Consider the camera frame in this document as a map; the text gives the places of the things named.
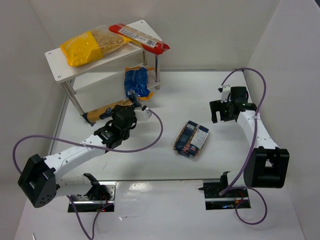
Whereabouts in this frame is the orange and navy spaghetti pack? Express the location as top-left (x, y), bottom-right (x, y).
top-left (81, 98), bottom-right (141, 126)

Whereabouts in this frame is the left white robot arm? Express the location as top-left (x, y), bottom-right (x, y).
top-left (18, 105), bottom-right (137, 208)

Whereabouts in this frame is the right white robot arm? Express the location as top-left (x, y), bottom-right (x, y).
top-left (209, 85), bottom-right (290, 190)

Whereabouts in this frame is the white two-tier shelf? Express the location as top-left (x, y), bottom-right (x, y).
top-left (44, 19), bottom-right (163, 117)

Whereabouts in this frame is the dark blue pasta bag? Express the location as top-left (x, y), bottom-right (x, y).
top-left (173, 120), bottom-right (209, 158)

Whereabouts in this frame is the yellow macaroni pasta bag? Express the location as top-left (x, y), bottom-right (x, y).
top-left (60, 25), bottom-right (131, 67)

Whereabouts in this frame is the red spaghetti pasta bag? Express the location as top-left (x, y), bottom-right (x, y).
top-left (108, 23), bottom-right (171, 55)

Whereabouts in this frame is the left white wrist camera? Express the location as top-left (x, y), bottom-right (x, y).
top-left (134, 106), bottom-right (152, 122)

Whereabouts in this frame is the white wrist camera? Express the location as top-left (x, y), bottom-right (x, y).
top-left (134, 106), bottom-right (152, 122)
top-left (218, 85), bottom-right (231, 103)

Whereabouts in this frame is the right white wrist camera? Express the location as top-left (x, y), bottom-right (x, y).
top-left (218, 85), bottom-right (231, 103)

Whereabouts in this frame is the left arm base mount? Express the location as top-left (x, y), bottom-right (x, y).
top-left (70, 181), bottom-right (117, 213)

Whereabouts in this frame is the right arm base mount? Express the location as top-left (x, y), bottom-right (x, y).
top-left (198, 181), bottom-right (251, 211)

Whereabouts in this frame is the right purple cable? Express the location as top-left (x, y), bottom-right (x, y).
top-left (218, 67), bottom-right (268, 225)

